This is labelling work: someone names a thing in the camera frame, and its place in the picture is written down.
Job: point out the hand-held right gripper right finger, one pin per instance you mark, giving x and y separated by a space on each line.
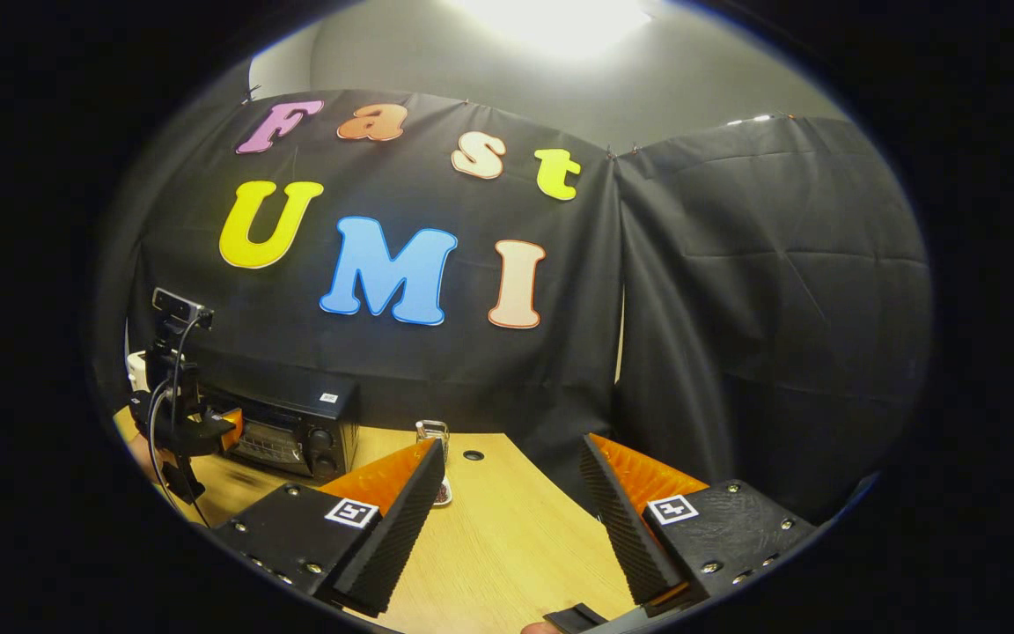
626 528

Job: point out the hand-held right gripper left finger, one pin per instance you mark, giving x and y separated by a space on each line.
397 537

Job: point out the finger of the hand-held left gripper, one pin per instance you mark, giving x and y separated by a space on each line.
231 430

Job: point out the black electric oven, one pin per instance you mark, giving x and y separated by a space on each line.
296 440

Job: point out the white toaster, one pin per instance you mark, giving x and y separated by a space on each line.
135 370

